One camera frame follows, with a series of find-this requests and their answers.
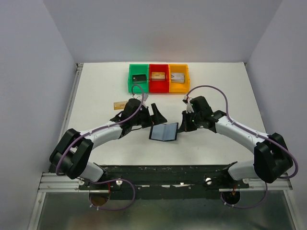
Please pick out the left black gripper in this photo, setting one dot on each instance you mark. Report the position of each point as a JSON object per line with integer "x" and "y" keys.
{"x": 156, "y": 118}

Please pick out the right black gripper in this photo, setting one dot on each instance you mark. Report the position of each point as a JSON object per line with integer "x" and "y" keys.
{"x": 185, "y": 126}

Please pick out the black leather card holder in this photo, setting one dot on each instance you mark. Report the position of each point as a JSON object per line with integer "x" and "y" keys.
{"x": 164, "y": 132}

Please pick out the gold VIP card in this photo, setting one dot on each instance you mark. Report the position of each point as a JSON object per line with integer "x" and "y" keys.
{"x": 119, "y": 105}

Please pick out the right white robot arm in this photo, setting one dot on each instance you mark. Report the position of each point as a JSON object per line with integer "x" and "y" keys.
{"x": 270, "y": 161}

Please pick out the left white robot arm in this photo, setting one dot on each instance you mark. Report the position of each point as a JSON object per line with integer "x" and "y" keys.
{"x": 71, "y": 155}

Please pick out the gold card in red bin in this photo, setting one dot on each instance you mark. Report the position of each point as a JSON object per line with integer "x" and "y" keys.
{"x": 157, "y": 76}

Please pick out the black card in green bin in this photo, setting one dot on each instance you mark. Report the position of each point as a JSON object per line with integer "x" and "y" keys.
{"x": 139, "y": 78}

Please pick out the silver card in orange bin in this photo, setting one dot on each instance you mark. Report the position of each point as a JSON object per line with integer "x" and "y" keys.
{"x": 177, "y": 77}

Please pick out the red plastic bin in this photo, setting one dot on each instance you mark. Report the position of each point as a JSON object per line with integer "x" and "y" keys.
{"x": 159, "y": 86}

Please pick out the orange plastic bin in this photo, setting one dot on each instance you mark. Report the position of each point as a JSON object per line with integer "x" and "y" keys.
{"x": 177, "y": 87}

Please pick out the green plastic bin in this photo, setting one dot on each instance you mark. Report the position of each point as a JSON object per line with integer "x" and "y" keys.
{"x": 138, "y": 69}

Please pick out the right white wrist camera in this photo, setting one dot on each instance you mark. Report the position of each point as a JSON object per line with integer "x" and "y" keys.
{"x": 188, "y": 104}

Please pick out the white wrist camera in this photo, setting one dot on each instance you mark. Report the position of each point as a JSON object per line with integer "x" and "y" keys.
{"x": 188, "y": 104}
{"x": 142, "y": 98}

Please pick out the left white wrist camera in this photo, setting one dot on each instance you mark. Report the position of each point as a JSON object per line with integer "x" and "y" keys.
{"x": 142, "y": 98}

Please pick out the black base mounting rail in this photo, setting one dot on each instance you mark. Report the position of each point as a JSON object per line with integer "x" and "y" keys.
{"x": 165, "y": 182}

